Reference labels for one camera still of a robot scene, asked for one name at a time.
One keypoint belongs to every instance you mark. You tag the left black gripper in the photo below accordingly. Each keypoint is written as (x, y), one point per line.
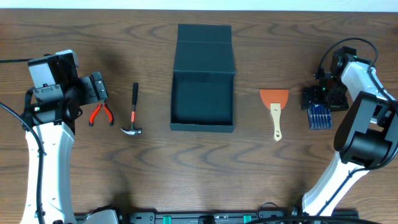
(94, 88)

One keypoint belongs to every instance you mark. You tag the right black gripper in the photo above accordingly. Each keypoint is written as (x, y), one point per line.
(314, 91)

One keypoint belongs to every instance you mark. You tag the blue precision screwdriver set case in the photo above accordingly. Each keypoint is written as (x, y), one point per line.
(319, 117)

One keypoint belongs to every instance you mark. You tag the orange scraper wooden handle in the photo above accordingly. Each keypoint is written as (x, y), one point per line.
(275, 100)

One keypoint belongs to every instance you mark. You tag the small claw hammer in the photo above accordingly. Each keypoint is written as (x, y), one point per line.
(132, 131)

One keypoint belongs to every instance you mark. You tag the dark green box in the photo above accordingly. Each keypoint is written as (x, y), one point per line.
(202, 97)

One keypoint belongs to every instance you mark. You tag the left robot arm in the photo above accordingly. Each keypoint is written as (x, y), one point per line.
(51, 108)

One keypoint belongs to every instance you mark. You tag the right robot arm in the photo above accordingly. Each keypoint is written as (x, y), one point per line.
(366, 139)

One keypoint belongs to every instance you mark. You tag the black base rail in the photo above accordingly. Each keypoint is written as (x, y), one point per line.
(196, 218)

